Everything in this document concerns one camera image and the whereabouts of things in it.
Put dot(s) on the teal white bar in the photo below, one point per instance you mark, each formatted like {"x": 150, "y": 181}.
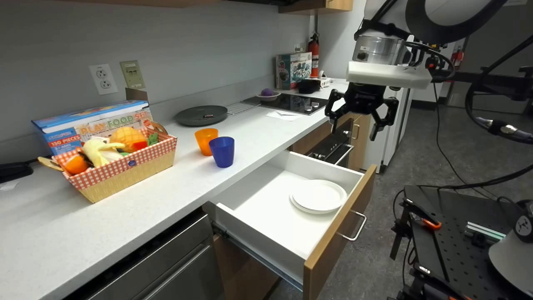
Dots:
{"x": 485, "y": 231}

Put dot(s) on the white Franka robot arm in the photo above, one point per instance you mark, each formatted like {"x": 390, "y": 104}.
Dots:
{"x": 377, "y": 48}

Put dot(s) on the white power outlet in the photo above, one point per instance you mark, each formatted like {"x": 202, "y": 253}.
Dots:
{"x": 104, "y": 79}

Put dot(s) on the yellow toy banana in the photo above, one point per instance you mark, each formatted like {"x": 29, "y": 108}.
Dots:
{"x": 102, "y": 151}

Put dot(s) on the blue plastic cup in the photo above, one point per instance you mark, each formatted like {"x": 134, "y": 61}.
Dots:
{"x": 222, "y": 153}

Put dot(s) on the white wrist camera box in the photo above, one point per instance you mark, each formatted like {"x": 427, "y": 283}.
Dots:
{"x": 389, "y": 76}

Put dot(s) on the orange toy fruit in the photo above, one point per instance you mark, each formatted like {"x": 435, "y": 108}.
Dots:
{"x": 77, "y": 166}

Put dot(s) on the purple bowl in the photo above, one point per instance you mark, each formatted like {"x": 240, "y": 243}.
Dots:
{"x": 269, "y": 94}

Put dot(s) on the stainless steel dishwasher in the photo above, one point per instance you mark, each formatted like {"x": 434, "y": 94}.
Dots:
{"x": 160, "y": 261}

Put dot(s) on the black perforated table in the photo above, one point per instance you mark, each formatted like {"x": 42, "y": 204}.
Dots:
{"x": 455, "y": 256}

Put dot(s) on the black clamp with orange grip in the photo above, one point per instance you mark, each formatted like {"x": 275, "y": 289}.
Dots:
{"x": 425, "y": 219}

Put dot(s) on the black pot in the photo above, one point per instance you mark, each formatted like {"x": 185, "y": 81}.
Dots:
{"x": 309, "y": 86}

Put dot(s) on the white appliance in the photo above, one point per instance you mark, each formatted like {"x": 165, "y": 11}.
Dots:
{"x": 397, "y": 128}

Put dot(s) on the orange plastic cup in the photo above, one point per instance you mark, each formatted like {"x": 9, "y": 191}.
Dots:
{"x": 204, "y": 143}

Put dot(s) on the blue toy food box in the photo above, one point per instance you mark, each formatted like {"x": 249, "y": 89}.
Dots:
{"x": 72, "y": 128}

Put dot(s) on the wooden drawer with black contents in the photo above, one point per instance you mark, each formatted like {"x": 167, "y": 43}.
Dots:
{"x": 334, "y": 148}

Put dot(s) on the checkered cardboard food basket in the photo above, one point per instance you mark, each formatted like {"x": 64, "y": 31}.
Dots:
{"x": 127, "y": 169}

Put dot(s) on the red fire extinguisher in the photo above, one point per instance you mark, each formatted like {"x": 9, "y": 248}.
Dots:
{"x": 315, "y": 56}

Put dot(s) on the round dark griddle pan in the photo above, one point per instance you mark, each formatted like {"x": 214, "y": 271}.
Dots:
{"x": 200, "y": 116}

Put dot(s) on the black glass cooktop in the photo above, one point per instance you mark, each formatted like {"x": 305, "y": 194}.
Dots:
{"x": 285, "y": 104}

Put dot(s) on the white round plate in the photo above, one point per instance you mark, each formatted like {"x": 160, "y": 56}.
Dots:
{"x": 319, "y": 196}

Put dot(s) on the colourful upright cardboard box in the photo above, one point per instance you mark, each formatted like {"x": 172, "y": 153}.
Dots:
{"x": 294, "y": 71}

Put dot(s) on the wooden wall cabinet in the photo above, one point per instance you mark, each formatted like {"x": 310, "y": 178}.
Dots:
{"x": 322, "y": 6}

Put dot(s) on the beige wall switch plate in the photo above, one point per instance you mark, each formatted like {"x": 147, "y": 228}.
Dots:
{"x": 132, "y": 74}

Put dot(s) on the black flat tray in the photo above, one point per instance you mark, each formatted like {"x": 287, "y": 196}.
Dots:
{"x": 14, "y": 171}

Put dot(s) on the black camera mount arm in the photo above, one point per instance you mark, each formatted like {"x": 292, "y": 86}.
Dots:
{"x": 509, "y": 84}

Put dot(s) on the yellow orange round toy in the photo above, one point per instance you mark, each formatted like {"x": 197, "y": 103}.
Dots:
{"x": 127, "y": 138}

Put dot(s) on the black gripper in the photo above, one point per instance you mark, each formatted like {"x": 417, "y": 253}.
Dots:
{"x": 364, "y": 98}

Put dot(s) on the white round base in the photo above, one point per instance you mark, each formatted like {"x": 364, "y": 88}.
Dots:
{"x": 514, "y": 268}

